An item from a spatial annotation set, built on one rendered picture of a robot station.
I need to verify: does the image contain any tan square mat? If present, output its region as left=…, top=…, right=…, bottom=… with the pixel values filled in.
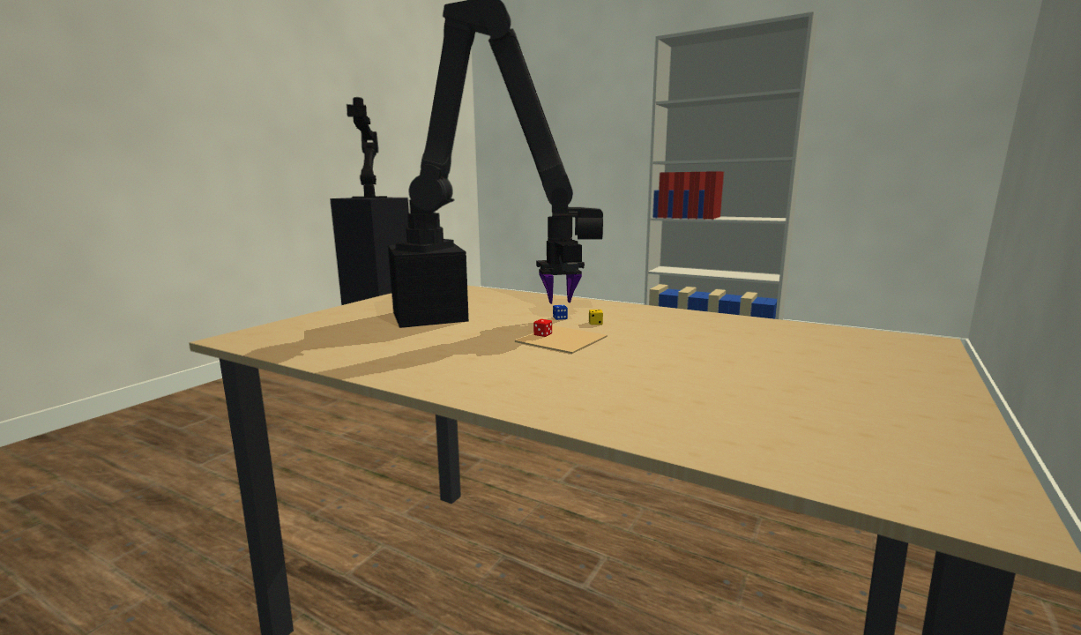
left=515, top=325, right=608, bottom=354

